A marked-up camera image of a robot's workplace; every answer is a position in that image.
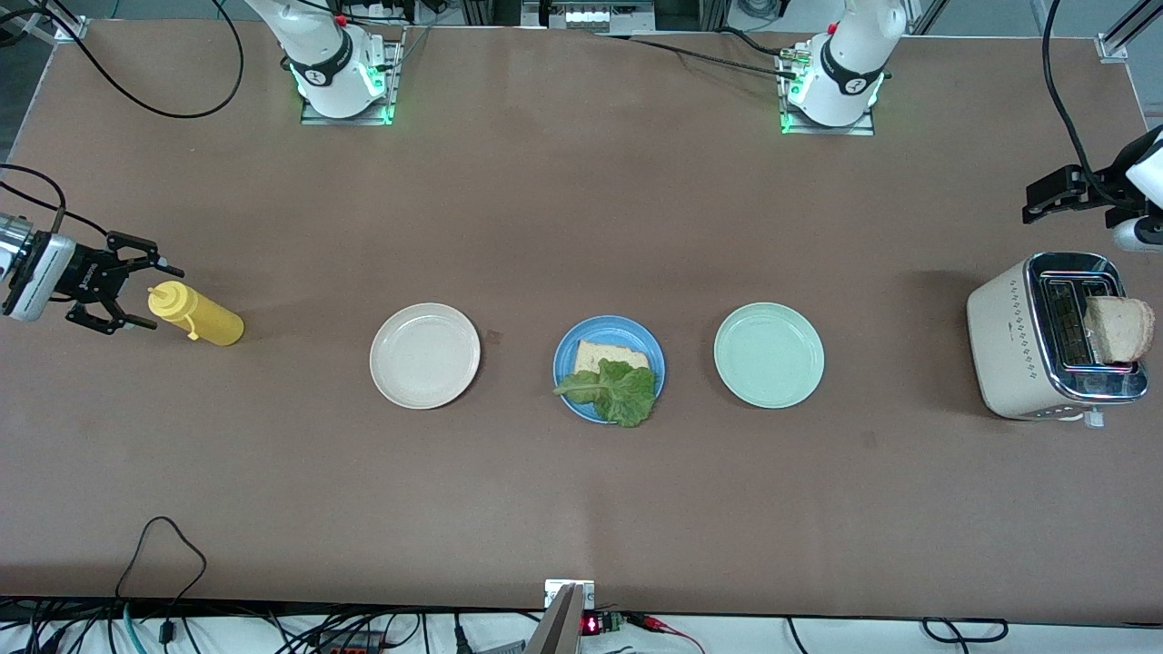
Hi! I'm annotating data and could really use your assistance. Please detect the yellow squeeze bottle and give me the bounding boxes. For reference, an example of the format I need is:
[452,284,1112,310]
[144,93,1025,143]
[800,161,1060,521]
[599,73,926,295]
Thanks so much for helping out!
[147,281,245,347]

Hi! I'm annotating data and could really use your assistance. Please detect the sliced bread with brown crust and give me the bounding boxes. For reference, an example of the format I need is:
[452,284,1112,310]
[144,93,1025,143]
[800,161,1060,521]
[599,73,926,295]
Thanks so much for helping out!
[1083,296,1157,364]
[574,340,651,378]

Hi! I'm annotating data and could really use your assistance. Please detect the green lettuce leaf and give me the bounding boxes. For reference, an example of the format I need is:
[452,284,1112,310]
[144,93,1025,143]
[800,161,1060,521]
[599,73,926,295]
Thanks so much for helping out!
[553,359,658,429]

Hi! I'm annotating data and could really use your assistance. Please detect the beige round plate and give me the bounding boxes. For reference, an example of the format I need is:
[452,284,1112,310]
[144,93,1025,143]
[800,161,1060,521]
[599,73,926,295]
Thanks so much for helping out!
[369,302,482,411]

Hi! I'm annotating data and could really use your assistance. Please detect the light green round plate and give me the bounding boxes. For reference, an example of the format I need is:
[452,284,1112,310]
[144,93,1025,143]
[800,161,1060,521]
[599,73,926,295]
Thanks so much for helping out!
[713,302,826,410]

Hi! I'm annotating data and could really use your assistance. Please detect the blue round plate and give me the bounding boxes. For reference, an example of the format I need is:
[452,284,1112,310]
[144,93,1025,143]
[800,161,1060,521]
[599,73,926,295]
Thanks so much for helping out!
[552,315,667,425]

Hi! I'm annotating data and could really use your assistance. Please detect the cream and chrome toaster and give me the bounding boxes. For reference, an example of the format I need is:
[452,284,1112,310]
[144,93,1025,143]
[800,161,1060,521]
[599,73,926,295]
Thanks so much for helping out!
[966,252,1151,428]

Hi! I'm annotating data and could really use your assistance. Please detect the white device with lit panel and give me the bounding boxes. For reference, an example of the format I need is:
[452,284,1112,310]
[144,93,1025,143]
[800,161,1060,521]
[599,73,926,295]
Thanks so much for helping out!
[522,0,655,33]

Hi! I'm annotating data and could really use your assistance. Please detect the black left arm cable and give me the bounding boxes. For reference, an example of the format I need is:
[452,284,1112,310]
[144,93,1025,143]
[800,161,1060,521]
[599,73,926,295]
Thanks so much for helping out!
[1042,0,1123,196]

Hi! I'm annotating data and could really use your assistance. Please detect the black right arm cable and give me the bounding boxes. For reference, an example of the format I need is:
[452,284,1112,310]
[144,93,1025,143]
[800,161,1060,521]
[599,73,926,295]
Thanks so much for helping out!
[0,0,246,239]

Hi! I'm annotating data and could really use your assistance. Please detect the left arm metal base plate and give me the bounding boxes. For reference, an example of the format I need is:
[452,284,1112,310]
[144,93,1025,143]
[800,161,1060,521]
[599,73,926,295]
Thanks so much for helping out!
[777,50,878,137]

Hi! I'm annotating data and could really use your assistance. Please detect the thin black looped cable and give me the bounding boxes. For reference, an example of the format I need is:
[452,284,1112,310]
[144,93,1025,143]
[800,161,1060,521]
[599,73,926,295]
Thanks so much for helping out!
[114,516,208,600]

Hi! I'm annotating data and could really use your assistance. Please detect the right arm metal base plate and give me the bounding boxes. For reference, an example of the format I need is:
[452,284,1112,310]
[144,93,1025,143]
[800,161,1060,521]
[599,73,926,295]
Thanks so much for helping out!
[300,36,403,126]

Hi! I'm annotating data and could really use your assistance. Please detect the black cable to arm base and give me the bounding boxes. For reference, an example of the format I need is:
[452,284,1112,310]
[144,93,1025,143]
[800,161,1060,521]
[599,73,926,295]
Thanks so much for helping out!
[595,27,800,81]

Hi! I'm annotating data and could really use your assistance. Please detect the black coiled cable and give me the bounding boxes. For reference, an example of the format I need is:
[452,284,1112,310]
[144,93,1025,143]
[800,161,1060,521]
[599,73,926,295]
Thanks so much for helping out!
[922,618,1009,643]

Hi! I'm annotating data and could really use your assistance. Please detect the small metal edge bracket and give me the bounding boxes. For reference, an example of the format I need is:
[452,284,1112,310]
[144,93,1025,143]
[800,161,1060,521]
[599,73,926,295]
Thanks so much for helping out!
[544,579,596,609]

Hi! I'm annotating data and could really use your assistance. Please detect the grey metal camera pole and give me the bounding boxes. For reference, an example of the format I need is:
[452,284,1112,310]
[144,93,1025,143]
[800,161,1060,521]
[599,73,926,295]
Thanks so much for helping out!
[525,584,584,654]

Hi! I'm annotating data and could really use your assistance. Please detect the red clip lead wire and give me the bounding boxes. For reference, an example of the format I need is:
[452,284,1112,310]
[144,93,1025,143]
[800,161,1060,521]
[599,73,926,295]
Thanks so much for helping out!
[627,613,705,653]

